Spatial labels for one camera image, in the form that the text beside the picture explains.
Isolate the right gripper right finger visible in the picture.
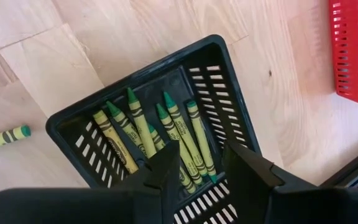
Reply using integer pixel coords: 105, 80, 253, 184
223, 140, 285, 191

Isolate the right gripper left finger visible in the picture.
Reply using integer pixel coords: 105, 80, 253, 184
113, 139, 181, 191

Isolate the black plastic basket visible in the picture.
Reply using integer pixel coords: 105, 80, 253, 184
45, 34, 262, 224

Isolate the red plastic basket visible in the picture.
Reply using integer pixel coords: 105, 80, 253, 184
328, 0, 358, 110

